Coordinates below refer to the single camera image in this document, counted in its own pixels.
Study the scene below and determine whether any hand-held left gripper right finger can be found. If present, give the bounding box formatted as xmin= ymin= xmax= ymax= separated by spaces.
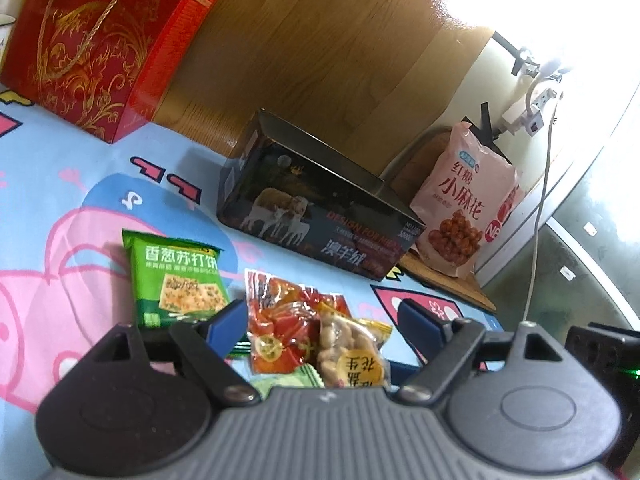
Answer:
xmin=397 ymin=298 xmax=566 ymax=407

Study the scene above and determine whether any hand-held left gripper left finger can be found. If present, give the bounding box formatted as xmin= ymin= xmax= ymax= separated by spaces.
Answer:
xmin=82 ymin=299 xmax=263 ymax=407

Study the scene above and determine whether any red orange snack packet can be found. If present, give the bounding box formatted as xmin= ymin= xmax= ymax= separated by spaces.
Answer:
xmin=244 ymin=268 xmax=351 ymax=376

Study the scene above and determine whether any green cracker packet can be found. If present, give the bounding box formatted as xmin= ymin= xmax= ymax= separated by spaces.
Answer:
xmin=121 ymin=228 xmax=232 ymax=331

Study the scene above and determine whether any clear peanut packet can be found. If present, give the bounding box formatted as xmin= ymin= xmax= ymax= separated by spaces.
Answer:
xmin=315 ymin=308 xmax=393 ymax=391

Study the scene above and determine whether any pale green snack packet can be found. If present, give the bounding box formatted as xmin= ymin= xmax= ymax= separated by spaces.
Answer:
xmin=250 ymin=364 xmax=323 ymax=392

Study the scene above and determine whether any black tin box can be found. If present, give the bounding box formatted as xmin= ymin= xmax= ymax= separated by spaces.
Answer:
xmin=216 ymin=108 xmax=427 ymax=282

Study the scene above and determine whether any brown woven mat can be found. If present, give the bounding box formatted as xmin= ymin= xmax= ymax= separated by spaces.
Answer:
xmin=387 ymin=127 xmax=498 ymax=313

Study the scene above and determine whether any pink snack bag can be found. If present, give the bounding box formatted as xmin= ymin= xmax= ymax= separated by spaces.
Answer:
xmin=409 ymin=121 xmax=526 ymax=279

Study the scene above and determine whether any cartoon printed bedsheet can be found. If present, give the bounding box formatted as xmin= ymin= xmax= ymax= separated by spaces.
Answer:
xmin=0 ymin=85 xmax=506 ymax=480

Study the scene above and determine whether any wooden headboard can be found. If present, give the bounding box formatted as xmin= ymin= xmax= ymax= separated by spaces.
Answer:
xmin=150 ymin=0 xmax=496 ymax=181

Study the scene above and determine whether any black tape strip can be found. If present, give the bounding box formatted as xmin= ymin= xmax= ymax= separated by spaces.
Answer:
xmin=492 ymin=30 xmax=538 ymax=77

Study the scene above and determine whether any red gift box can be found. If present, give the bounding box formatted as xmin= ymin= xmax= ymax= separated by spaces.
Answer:
xmin=0 ymin=0 xmax=232 ymax=146

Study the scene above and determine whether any white enamel mug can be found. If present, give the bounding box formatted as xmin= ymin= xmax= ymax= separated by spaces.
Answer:
xmin=0 ymin=12 xmax=16 ymax=68

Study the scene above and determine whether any white power strip with cable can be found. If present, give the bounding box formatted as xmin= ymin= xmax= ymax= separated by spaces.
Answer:
xmin=520 ymin=72 xmax=566 ymax=323

